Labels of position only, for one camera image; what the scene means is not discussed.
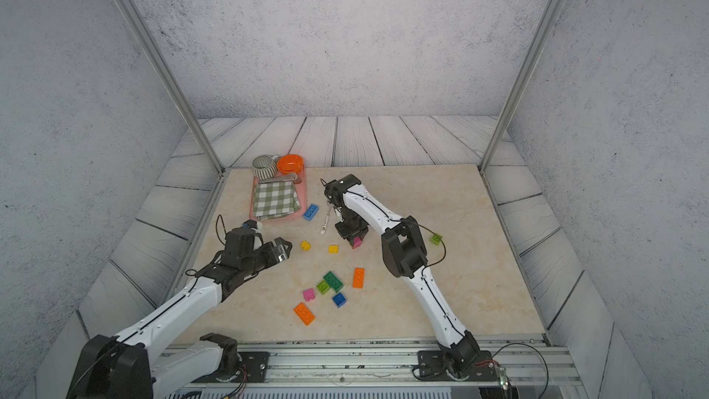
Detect striped grey mug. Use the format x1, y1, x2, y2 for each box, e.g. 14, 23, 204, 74
251, 154, 280, 181

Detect aluminium front rail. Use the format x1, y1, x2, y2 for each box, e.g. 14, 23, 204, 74
238, 336, 587, 398

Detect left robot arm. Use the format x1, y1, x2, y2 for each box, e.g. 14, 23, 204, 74
66, 221, 293, 398

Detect orange lego brick front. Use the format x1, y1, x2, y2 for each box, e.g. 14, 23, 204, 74
294, 303, 316, 326

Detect left aluminium frame post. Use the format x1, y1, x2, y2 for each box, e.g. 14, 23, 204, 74
114, 0, 225, 177

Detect metal utensil on tray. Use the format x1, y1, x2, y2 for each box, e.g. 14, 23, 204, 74
260, 173, 302, 185

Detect green checkered cloth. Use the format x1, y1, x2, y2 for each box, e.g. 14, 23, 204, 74
252, 182, 301, 221

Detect orange bowl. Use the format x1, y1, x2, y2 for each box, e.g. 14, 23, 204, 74
276, 154, 305, 175

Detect aluminium frame post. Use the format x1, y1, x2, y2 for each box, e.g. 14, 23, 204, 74
114, 0, 225, 177
479, 0, 565, 175

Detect blue small lego brick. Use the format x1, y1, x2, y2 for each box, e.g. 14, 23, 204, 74
332, 293, 346, 308

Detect right aluminium frame post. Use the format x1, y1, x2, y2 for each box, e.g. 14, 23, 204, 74
479, 0, 565, 175

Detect lime green lego brick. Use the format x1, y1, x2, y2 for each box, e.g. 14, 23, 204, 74
317, 280, 330, 295

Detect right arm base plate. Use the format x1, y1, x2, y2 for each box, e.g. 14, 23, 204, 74
412, 350, 499, 382

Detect dark green lego brick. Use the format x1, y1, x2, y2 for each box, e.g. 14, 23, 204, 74
323, 272, 343, 293

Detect metal spoon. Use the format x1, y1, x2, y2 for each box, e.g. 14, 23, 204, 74
319, 203, 333, 236

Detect blue long lego brick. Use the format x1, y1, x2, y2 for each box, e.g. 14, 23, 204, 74
303, 204, 319, 221

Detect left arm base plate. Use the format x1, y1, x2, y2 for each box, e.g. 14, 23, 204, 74
194, 352, 271, 383

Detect orange lego brick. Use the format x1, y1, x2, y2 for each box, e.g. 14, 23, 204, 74
294, 303, 316, 326
353, 268, 366, 289

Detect pink tray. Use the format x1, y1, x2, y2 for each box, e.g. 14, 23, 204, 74
249, 171, 308, 222

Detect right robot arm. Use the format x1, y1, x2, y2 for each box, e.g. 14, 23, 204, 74
321, 174, 484, 381

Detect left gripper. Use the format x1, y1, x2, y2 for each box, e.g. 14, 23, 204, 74
240, 236, 294, 279

